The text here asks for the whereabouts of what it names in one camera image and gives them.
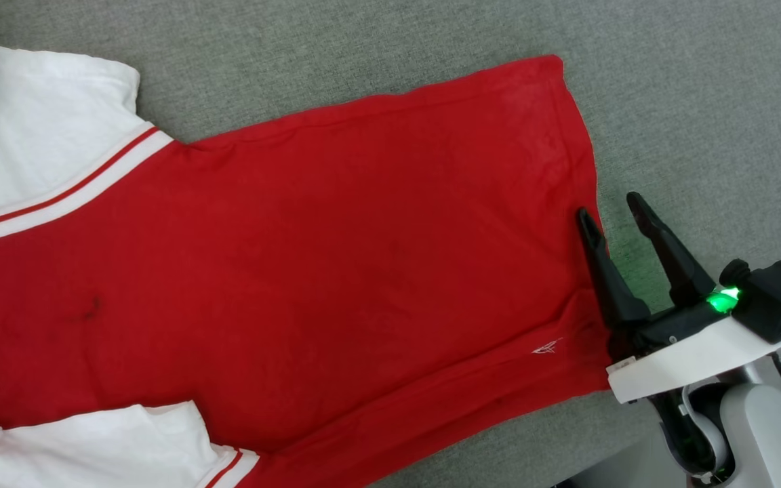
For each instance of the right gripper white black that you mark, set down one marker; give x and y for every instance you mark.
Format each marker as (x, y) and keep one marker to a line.
(682, 356)

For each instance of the red shirt with white sleeves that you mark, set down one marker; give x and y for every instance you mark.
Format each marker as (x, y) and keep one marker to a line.
(336, 257)

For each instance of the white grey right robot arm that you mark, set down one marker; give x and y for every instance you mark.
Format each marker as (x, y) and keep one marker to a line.
(763, 434)

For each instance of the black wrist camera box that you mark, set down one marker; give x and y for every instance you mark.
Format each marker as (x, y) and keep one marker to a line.
(780, 298)

